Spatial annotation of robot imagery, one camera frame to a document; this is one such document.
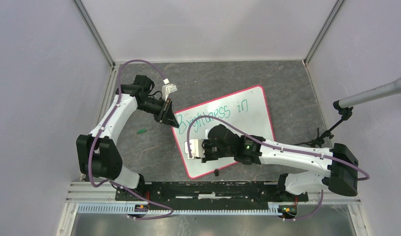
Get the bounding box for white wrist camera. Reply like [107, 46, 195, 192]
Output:
[161, 78, 178, 100]
[184, 139, 205, 160]

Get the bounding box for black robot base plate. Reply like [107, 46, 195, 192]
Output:
[135, 181, 308, 210]

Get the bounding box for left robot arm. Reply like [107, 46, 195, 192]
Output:
[76, 75, 179, 200]

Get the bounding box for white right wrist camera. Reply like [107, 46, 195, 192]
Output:
[184, 139, 205, 160]

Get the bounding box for aluminium front frame rail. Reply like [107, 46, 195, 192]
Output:
[65, 182, 361, 205]

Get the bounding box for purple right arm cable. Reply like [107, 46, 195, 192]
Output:
[186, 116, 370, 222]

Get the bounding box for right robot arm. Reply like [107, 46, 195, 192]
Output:
[187, 124, 359, 201]

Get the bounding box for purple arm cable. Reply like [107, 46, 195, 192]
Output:
[88, 59, 175, 221]
[186, 116, 370, 222]

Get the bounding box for white slotted cable duct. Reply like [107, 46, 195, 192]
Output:
[77, 203, 281, 216]

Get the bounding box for pink framed whiteboard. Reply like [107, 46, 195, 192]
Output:
[172, 85, 275, 179]

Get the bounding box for black microphone tripod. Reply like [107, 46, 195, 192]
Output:
[295, 101, 353, 148]

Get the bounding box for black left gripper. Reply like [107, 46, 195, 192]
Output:
[137, 96, 179, 128]

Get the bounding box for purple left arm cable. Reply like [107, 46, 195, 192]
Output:
[88, 59, 175, 221]

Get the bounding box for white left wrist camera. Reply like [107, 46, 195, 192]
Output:
[161, 78, 178, 100]

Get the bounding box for grey microphone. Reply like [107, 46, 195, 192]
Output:
[333, 77, 401, 111]

